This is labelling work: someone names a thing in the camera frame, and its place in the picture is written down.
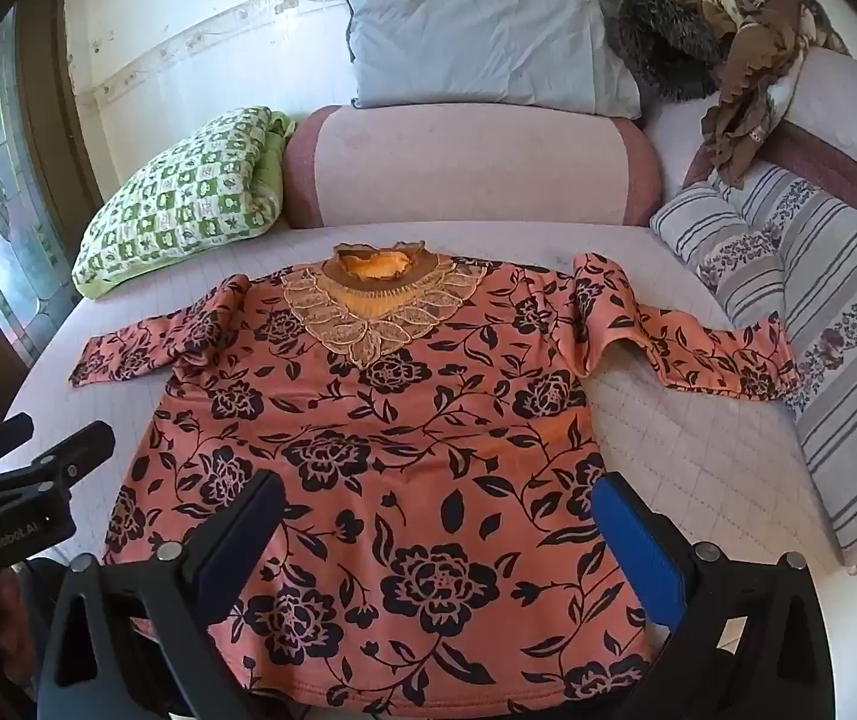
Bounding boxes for large striped floral pillow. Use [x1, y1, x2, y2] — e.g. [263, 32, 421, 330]
[721, 161, 857, 578]

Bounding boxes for orange floral long-sleeve shirt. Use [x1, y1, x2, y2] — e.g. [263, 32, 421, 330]
[68, 240, 801, 717]

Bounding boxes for dark furry cushion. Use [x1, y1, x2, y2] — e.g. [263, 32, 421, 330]
[601, 0, 730, 102]

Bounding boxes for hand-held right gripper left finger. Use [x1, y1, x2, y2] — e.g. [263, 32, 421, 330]
[37, 469, 287, 720]

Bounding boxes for grey-blue pillow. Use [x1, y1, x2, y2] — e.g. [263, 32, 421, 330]
[340, 0, 643, 119]

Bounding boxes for brown ruffled cloth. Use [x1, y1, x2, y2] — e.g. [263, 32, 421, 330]
[700, 0, 850, 187]

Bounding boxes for small striped floral pillow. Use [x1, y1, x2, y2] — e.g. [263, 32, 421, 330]
[649, 181, 790, 331]

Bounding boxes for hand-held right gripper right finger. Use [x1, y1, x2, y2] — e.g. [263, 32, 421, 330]
[592, 471, 838, 720]

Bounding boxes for pink quilted bed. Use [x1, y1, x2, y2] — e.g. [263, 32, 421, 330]
[4, 221, 850, 720]

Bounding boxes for green checkered pillow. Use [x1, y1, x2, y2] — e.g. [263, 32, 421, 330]
[70, 106, 298, 299]

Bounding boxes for pink bolster cushion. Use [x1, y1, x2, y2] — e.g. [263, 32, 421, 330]
[282, 105, 664, 230]

